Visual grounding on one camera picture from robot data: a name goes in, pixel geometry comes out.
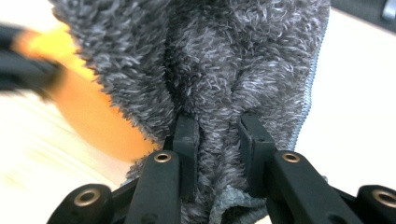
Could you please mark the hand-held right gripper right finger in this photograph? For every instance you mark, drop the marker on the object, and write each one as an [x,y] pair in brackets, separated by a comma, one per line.
[289,186]

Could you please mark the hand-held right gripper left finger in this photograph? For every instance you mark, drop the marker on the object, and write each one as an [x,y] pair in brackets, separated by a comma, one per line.
[162,186]

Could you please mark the orange plush toy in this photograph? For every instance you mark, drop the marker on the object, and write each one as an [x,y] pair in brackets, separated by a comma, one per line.
[93,118]

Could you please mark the grey fluffy cloth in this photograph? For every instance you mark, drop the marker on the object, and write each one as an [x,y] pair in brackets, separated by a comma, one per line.
[218,62]

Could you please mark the pale grey blurred object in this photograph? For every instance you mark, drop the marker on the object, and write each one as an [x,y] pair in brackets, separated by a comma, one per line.
[389,9]

